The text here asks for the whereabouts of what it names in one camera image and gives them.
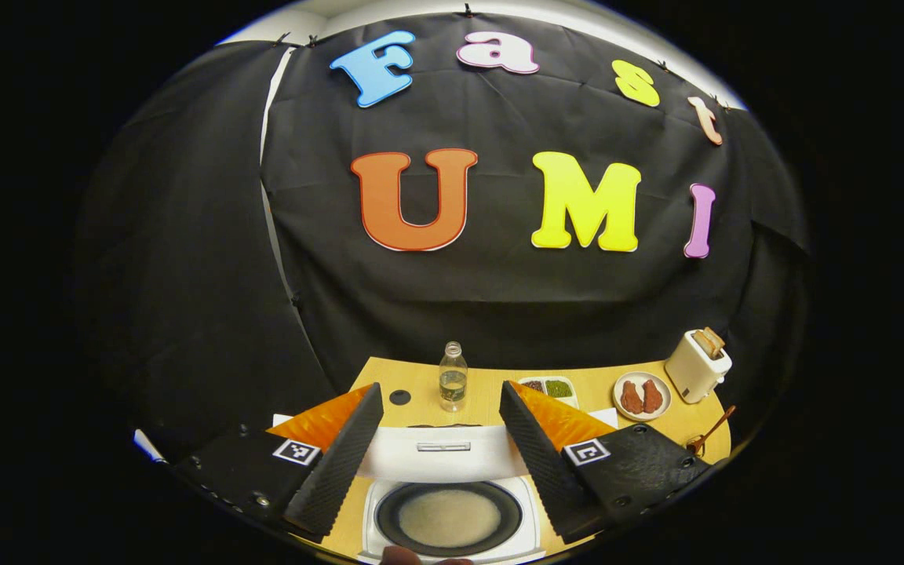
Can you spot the clear plastic water bottle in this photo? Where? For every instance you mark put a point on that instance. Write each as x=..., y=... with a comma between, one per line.
x=453, y=384

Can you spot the white rice cooker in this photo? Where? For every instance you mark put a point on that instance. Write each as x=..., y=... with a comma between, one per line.
x=452, y=463

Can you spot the round white plate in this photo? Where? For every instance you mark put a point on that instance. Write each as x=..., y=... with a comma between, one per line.
x=642, y=417

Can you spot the brown wooden spoon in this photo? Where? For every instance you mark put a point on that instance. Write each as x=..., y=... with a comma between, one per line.
x=715, y=428

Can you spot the brown meat piece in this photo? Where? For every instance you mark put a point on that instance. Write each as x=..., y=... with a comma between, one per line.
x=653, y=395
x=632, y=398

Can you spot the white and blue packaging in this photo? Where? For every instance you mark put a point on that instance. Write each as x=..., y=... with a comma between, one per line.
x=146, y=446

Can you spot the white divided grain dish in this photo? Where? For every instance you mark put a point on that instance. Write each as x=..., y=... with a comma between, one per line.
x=558, y=388

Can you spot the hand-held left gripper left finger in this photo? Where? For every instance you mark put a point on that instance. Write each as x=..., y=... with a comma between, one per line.
x=338, y=467

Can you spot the small black round disc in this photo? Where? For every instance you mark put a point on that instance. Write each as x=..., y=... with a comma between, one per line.
x=400, y=397

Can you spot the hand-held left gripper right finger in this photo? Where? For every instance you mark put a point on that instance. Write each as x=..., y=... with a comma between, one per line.
x=542, y=471

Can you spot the uncooked white rice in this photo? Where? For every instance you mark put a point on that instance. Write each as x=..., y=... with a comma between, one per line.
x=448, y=518

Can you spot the white toaster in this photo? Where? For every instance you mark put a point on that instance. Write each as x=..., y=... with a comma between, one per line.
x=695, y=377

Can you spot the toast bread slice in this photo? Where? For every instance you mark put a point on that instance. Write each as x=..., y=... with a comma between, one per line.
x=703, y=345
x=715, y=338

